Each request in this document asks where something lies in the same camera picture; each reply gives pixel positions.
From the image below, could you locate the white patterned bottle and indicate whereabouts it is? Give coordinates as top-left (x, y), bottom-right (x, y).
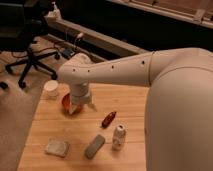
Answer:
top-left (112, 124), bottom-right (126, 150)

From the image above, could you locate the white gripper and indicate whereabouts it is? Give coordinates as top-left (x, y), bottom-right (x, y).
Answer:
top-left (69, 83), bottom-right (97, 114)

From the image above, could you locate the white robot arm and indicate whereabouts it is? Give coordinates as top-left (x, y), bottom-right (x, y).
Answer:
top-left (59, 48), bottom-right (213, 171)

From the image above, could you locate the grey-white sponge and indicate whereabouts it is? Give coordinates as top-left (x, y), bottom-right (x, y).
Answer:
top-left (44, 139), bottom-right (70, 158)

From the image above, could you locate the grey rectangular block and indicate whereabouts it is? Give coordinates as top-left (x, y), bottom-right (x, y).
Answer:
top-left (84, 135), bottom-right (105, 159)

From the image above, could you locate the white spray bottle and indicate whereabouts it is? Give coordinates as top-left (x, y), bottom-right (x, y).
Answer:
top-left (46, 1), bottom-right (62, 20)

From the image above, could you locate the black office chair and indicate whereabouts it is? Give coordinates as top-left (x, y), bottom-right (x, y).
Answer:
top-left (0, 0), bottom-right (60, 88)

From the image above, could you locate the red-brown oblong object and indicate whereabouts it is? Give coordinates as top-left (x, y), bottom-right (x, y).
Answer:
top-left (101, 111), bottom-right (116, 128)

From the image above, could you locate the blue electronic box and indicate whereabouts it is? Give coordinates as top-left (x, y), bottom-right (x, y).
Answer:
top-left (61, 49), bottom-right (75, 59)

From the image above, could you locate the white paper cup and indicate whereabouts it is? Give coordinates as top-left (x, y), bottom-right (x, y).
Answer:
top-left (44, 80), bottom-right (59, 97)

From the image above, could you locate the orange-red bowl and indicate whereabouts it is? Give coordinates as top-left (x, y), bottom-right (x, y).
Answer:
top-left (62, 93), bottom-right (75, 115)

